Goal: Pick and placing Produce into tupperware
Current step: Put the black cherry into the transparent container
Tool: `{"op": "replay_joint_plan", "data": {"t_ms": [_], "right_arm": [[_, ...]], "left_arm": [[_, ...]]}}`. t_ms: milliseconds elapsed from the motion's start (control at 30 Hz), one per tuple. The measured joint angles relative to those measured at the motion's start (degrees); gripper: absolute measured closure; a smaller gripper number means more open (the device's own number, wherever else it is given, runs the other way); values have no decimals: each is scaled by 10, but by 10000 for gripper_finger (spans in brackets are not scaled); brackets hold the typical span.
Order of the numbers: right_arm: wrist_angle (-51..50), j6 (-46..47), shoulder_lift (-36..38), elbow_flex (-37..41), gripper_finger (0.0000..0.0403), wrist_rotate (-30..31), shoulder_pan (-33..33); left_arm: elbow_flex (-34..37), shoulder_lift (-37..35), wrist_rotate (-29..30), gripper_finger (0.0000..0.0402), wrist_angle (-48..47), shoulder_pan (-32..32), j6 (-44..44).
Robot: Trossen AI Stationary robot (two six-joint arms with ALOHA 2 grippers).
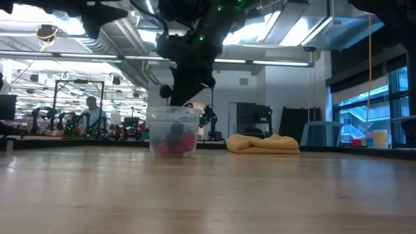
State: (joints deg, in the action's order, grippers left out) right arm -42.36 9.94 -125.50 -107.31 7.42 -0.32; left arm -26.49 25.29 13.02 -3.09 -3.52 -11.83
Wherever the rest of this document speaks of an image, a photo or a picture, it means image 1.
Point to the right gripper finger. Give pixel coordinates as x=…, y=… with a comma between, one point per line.
x=188, y=91

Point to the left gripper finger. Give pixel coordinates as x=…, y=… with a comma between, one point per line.
x=100, y=16

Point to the clear plastic tupperware cup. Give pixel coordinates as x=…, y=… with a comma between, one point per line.
x=154, y=126

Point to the red strawberry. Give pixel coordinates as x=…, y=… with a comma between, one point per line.
x=164, y=150
x=189, y=141

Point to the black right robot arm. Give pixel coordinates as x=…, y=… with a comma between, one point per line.
x=195, y=13

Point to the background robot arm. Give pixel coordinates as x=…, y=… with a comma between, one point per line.
x=211, y=123

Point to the person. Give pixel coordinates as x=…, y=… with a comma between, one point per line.
x=94, y=117
x=188, y=105

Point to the black cabinet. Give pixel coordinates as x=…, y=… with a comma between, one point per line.
x=253, y=118

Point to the folded yellow cloth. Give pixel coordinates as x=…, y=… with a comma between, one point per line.
x=263, y=144

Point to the black panel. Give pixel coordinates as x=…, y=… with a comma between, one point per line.
x=295, y=122

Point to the white office chair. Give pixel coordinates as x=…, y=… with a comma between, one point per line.
x=321, y=135

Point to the red container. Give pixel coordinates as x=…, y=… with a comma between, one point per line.
x=356, y=142

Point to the yellow container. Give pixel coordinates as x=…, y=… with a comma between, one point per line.
x=380, y=139

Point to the grey wall box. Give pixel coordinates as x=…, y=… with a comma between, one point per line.
x=243, y=81

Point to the black rig frame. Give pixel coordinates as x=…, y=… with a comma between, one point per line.
x=56, y=97

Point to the ceiling security camera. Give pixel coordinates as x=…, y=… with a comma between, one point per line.
x=309, y=49

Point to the black rig post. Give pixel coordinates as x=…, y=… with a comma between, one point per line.
x=411, y=81

